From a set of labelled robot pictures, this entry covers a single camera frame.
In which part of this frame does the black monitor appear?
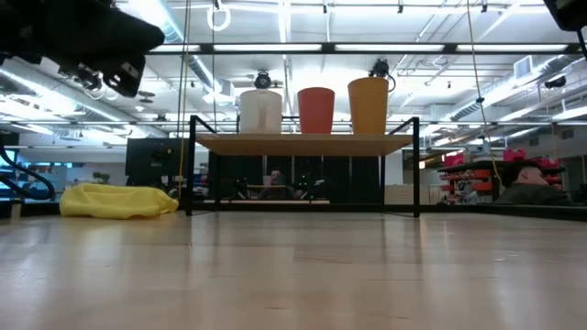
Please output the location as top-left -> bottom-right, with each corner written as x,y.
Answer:
125,137 -> 189,178

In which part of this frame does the yellow hanging cable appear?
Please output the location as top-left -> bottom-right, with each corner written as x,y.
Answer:
176,0 -> 193,203

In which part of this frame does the white hanging ring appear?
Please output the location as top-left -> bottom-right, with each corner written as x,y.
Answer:
205,0 -> 232,33

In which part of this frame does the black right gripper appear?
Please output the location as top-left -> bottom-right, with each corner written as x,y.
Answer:
542,0 -> 587,33

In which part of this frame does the wooden shelf with black frame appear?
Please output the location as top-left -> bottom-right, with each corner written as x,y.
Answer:
184,114 -> 422,219

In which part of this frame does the black curved hose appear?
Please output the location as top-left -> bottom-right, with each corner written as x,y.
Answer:
0,145 -> 57,204

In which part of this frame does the thin hanging cord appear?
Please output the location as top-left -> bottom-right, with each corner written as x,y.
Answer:
465,0 -> 502,181

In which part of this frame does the white ceramic mug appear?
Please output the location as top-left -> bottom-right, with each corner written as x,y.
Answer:
238,88 -> 283,135

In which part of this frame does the rack with red bins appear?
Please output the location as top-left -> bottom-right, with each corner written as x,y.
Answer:
437,147 -> 566,205

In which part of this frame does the yellow cloth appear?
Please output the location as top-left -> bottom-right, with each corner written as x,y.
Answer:
59,182 -> 180,220

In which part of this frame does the yellow plastic cup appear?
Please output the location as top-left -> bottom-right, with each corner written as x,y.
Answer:
347,76 -> 391,136

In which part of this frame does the orange plastic cup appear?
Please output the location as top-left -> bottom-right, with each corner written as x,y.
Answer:
296,86 -> 337,136

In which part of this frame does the person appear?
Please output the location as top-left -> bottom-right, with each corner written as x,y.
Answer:
493,161 -> 575,207

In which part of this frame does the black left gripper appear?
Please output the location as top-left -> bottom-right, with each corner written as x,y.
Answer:
0,0 -> 166,98

